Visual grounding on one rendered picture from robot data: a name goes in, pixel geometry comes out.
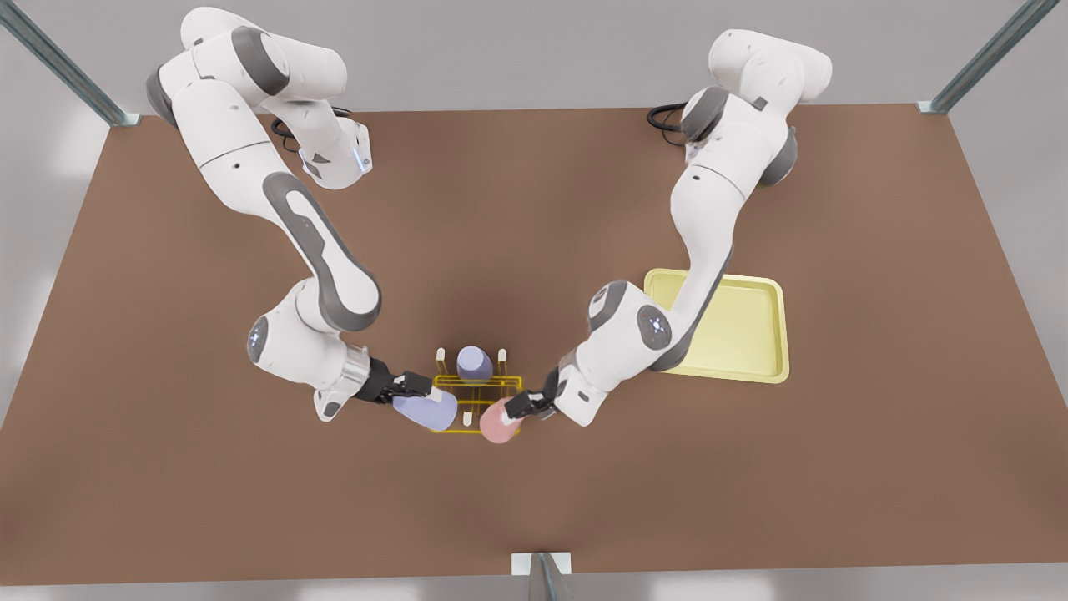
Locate pale yellow tray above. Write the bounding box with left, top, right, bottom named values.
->
left=643, top=268, right=790, bottom=385

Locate black cable loop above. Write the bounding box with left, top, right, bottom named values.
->
left=270, top=107, right=355, bottom=154
left=647, top=102, right=690, bottom=148

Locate yellow wire cup rack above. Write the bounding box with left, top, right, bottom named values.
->
left=432, top=348, right=525, bottom=436

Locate silver frame post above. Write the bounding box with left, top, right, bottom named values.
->
left=917, top=0, right=1062, bottom=115
left=0, top=0, right=141, bottom=128
left=511, top=552, right=573, bottom=601

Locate lavender cup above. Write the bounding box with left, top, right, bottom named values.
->
left=456, top=346, right=494, bottom=384
left=392, top=388, right=459, bottom=432

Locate pink cup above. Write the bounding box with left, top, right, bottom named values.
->
left=479, top=397, right=523, bottom=444

